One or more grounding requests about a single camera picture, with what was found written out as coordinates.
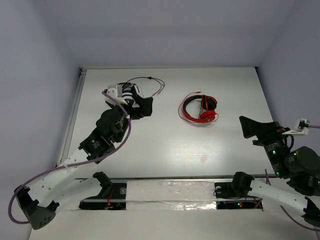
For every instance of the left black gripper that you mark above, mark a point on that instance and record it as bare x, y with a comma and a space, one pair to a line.
136, 105

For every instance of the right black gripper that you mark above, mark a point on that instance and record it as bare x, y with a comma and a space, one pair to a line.
267, 130

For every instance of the red black headphones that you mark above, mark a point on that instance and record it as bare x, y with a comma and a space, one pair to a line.
207, 110

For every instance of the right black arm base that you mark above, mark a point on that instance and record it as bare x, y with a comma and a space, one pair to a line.
234, 194

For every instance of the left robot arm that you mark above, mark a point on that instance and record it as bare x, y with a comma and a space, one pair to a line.
36, 197

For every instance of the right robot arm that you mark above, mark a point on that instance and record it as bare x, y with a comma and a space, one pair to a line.
300, 167

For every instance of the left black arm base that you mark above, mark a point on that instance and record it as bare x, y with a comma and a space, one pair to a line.
112, 195

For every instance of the white black striped headphones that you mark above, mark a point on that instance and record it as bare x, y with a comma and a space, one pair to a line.
129, 90

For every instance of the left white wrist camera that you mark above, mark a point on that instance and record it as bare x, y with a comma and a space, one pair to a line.
115, 92

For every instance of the aluminium rail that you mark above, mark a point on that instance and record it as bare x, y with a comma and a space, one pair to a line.
173, 178

